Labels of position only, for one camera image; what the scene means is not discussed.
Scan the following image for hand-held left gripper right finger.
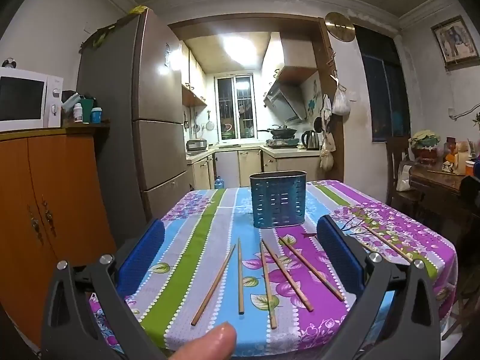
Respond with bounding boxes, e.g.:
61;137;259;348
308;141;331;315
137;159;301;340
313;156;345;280
316;214;441;360

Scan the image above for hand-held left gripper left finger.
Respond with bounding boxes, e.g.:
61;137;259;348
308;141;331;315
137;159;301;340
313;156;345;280
40;218;167;360

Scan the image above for wooden chopstick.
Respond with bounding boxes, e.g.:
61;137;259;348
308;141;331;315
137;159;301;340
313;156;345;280
261;240;314;313
260;241;278;330
364;226;412;262
279;237;345;302
237;237;245;316
190;244;236;326

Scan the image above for blue perforated utensil holder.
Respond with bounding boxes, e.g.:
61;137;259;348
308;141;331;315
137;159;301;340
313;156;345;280
250;171;307;229

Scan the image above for person's left hand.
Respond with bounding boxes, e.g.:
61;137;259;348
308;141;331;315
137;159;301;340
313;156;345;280
170;322;238;360

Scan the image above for floral striped tablecloth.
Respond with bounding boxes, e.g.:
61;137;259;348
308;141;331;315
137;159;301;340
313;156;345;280
88;179;459;360

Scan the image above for beige hanging cloth bag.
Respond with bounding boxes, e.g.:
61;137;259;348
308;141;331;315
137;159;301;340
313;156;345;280
319;133;336;171

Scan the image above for orange wooden cabinet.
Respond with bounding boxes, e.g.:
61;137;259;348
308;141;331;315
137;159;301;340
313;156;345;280
0;120;117;346

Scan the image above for dark wooden chair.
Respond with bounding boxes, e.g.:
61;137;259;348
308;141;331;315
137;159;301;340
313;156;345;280
386;137;421;214

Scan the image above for steel electric kettle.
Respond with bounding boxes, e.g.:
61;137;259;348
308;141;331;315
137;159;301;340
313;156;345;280
302;130;320;151

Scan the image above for dark wooden side table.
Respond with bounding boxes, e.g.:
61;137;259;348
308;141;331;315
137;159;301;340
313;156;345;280
397;159;480;241

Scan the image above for gas stove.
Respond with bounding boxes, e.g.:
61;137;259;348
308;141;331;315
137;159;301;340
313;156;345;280
265;138;301;148

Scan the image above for cream kitchen base cabinets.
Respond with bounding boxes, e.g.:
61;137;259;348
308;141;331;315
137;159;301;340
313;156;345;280
186;146;323;190

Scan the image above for black wok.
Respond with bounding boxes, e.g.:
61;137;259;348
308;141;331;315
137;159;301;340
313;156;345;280
257;125;299;139

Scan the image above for potted flower plant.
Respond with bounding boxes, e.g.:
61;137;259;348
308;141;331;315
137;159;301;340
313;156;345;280
409;130;441;164

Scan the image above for white hanging plastic bag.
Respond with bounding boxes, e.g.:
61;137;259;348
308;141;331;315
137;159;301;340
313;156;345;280
332;84;352;116

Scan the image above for silver refrigerator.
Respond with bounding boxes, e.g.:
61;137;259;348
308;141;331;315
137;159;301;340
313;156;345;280
77;7;194;229

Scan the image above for silver range hood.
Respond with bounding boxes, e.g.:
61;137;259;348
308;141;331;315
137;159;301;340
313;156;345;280
263;82;307;125

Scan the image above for dark room window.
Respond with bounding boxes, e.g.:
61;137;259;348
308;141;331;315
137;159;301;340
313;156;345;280
354;24;411;143

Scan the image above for pale folded packet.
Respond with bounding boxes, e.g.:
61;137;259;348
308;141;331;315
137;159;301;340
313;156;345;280
62;91;81;115

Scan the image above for kitchen window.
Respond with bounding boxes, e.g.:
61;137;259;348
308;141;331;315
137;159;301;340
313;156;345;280
214;76;256;144

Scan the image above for white microwave oven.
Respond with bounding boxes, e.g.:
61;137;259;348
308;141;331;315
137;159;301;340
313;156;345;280
0;67;64;133

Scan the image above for kitchen ceiling light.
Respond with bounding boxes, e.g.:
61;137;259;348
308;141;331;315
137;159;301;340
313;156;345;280
221;32;259;64

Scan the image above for green leafy vine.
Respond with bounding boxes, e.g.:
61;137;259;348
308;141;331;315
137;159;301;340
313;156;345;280
80;5;149;50

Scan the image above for cream kitchen wall cabinets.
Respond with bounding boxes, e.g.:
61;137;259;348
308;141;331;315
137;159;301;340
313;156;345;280
181;43;208;107

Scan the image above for round gold wall clock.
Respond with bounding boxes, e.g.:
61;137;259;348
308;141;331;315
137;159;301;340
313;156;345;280
324;12;356;43

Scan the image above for framed wall picture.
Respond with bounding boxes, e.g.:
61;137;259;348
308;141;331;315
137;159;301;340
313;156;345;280
430;16;480;69

